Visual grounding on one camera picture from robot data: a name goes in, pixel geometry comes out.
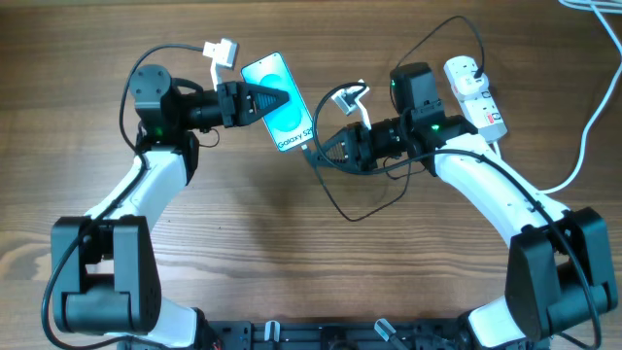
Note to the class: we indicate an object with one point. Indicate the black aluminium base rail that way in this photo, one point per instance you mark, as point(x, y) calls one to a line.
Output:
point(433, 334)

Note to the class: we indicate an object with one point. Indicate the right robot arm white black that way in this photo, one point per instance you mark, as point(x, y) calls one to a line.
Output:
point(560, 270)

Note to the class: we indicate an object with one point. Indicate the white power strip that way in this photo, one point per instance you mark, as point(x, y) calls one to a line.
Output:
point(482, 110)

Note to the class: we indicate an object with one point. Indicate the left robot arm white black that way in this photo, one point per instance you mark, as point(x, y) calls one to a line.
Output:
point(104, 275)

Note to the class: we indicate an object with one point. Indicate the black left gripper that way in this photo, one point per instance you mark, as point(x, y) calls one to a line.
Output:
point(238, 111)

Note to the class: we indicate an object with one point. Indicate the blue screen Galaxy smartphone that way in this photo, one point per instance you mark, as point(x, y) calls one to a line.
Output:
point(286, 118)

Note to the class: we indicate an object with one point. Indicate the white USB wall charger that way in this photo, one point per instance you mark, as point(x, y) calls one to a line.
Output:
point(467, 86)

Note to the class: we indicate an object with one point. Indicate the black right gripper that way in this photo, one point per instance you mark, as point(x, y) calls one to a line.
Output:
point(365, 160)

